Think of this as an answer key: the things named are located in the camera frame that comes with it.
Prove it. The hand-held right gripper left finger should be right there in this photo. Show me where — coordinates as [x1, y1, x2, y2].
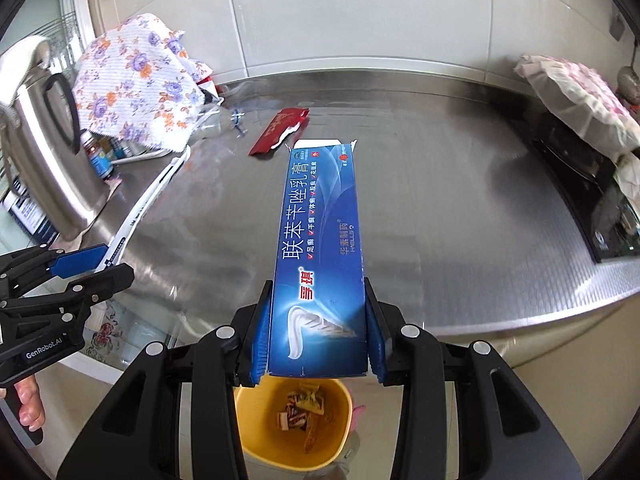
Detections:
[57, 280, 275, 480]

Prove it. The stainless steel kettle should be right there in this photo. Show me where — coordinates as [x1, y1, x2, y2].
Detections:
[0, 40, 108, 241]

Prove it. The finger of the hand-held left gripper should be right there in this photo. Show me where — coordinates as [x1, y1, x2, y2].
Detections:
[0, 244, 110, 301]
[0, 262, 136, 312]

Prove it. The crushed clear plastic bottle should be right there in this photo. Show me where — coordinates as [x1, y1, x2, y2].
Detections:
[192, 107, 251, 153]

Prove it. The black gas stove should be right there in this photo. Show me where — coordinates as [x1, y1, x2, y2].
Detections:
[487, 92, 640, 263]

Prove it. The yellow snack packet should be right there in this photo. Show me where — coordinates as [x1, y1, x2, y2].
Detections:
[287, 382, 323, 413]

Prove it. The blue carton box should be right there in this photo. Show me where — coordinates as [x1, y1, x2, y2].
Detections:
[266, 139, 371, 378]

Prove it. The pink floral cover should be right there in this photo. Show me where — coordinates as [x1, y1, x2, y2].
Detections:
[515, 52, 640, 153]

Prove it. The person's left hand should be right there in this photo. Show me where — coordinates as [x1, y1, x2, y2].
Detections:
[0, 376, 47, 428]

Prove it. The yellow bin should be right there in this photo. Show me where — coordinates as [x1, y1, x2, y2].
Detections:
[234, 376, 353, 471]

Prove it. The floral cloth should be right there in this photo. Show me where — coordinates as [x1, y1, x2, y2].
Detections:
[72, 13, 216, 153]

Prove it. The dark blue canister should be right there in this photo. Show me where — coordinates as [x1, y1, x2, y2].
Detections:
[0, 165, 58, 248]

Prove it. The orange wrapper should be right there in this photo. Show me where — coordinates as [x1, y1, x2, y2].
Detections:
[302, 410, 326, 453]

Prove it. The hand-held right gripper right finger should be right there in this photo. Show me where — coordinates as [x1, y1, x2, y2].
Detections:
[364, 277, 583, 480]

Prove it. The brown bottle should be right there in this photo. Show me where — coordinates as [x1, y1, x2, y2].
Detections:
[80, 131, 101, 166]

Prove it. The blue label bottle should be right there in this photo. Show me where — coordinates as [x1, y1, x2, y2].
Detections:
[91, 152, 115, 180]

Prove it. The red wrapper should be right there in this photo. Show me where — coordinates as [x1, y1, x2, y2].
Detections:
[248, 107, 311, 157]

